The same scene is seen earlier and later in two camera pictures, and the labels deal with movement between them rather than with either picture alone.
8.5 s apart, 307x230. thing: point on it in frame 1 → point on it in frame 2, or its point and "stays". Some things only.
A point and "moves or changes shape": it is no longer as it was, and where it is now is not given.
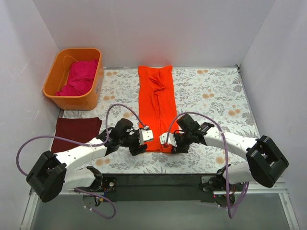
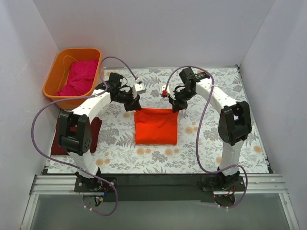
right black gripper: x=177 y=144 → x=177 y=101
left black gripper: x=136 y=144 → x=130 y=100
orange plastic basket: x=75 y=78 stays
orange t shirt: x=157 y=105 moves or changes shape
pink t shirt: x=81 y=79 stays
